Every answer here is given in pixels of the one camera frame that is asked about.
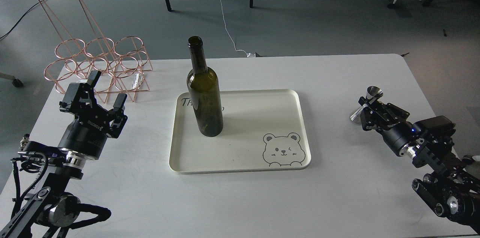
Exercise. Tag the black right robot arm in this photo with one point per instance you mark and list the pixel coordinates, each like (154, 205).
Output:
(450, 191)

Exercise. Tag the dark green wine bottle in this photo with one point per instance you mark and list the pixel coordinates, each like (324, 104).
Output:
(202, 83)

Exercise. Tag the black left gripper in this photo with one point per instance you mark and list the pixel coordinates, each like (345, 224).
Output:
(92, 124)

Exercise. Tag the cream tray with bear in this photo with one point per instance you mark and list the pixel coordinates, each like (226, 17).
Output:
(263, 130)

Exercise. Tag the silver metal jigger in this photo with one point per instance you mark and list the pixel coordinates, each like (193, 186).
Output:
(372, 95)

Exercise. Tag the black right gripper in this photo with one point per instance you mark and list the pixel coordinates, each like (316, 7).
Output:
(388, 120)

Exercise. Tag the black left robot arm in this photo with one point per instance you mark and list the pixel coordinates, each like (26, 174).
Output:
(42, 173)

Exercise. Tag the copper wire wine rack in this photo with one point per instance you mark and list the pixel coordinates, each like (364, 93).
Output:
(123, 63)

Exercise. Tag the chair caster at left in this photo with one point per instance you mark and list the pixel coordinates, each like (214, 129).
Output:
(14, 80)

